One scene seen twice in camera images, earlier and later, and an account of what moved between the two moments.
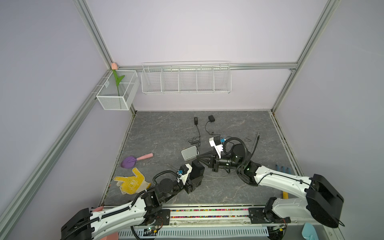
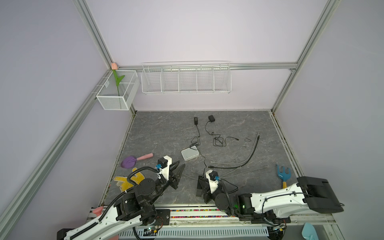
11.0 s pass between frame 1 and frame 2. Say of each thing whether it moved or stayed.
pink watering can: stayed
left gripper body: moved
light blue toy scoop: stayed
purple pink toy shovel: stayed
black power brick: moved
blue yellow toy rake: stayed
